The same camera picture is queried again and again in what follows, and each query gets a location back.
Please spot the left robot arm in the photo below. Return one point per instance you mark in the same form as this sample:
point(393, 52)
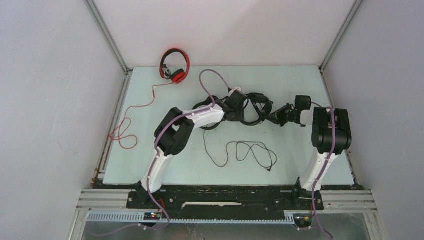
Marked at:
point(174, 131)

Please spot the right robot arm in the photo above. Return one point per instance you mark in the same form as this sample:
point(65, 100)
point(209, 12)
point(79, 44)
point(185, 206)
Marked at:
point(330, 136)

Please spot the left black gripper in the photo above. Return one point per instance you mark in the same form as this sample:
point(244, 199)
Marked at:
point(241, 117)

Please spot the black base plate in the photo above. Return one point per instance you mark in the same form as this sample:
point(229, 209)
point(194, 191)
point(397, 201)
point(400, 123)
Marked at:
point(225, 202)

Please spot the red headphones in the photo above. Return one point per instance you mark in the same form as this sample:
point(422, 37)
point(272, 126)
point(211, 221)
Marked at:
point(175, 74)

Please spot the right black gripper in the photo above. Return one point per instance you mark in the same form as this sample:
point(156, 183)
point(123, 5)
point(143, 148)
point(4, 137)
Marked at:
point(276, 117)

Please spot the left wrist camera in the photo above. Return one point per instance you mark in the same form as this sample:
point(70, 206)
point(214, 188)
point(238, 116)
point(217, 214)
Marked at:
point(235, 89)

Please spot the aluminium frame rail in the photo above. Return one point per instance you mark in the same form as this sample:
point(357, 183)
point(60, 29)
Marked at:
point(110, 205)

